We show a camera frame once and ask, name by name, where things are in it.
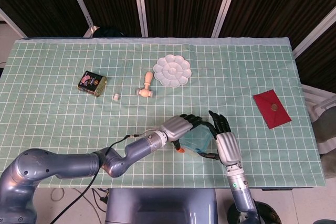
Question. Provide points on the green white checked tablecloth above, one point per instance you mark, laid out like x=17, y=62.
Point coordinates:
x=65, y=116

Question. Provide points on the black gold luncheon meat tin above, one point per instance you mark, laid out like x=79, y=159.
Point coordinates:
x=92, y=83

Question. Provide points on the white metal rack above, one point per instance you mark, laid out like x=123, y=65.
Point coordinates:
x=319, y=98

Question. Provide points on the white flower-shaped paint palette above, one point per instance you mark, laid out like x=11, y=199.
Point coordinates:
x=172, y=70

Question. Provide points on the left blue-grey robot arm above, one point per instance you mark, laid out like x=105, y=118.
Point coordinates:
x=65, y=163

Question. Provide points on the clear blue plastic tray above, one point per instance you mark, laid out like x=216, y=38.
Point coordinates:
x=198, y=140

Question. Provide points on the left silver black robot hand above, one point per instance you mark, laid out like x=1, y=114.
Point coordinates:
x=176, y=128

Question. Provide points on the black object behind table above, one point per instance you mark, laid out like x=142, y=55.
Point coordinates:
x=109, y=32

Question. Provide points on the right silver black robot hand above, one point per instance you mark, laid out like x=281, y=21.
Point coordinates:
x=228, y=148

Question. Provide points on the red envelope with gold seal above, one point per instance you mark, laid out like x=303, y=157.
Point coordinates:
x=271, y=108

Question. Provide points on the black trash bin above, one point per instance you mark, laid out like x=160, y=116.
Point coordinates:
x=267, y=213

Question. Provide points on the small wooden mallet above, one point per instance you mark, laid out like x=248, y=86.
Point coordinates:
x=145, y=91

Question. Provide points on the clear test tube white cap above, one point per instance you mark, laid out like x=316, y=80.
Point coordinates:
x=116, y=96

